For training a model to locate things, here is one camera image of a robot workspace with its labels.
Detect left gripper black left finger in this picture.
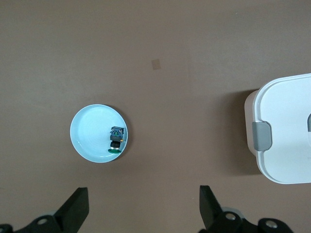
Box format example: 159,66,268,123
0,186,89,233

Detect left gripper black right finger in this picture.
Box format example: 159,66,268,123
199,185,294,233

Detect light blue round plate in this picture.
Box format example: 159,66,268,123
69,104,131,164

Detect white lunch box grey clips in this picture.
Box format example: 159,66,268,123
244,72,311,185

